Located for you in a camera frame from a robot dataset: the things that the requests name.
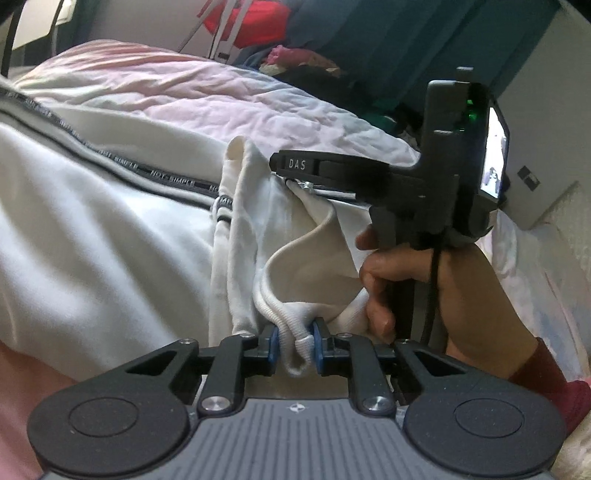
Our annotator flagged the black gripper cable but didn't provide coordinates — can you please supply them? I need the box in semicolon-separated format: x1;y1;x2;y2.
424;230;447;347

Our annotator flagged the white sweat garment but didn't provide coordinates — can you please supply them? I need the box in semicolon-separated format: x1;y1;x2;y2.
1;83;369;380

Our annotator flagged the grey box with black logo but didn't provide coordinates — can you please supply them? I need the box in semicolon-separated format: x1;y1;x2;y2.
504;152;575;230

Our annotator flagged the person's right hand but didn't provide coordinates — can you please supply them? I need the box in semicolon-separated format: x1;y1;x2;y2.
356;226;539;379

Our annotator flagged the dark red sleeve forearm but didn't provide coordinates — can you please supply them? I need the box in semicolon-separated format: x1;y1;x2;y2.
509;338;590;435

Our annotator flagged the white black chair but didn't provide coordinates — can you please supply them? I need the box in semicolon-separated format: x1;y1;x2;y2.
1;0;77;78

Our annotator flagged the red bag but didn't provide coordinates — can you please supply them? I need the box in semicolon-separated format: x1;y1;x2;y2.
204;1;291;49

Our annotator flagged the dark teal curtain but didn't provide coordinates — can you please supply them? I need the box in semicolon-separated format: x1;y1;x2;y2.
287;0;560;110

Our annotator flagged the pink striped bed sheet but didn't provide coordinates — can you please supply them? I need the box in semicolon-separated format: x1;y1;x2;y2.
0;38;591;480

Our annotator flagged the pile of colourful clothes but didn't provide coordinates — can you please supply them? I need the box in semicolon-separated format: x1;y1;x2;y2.
235;44;423;149

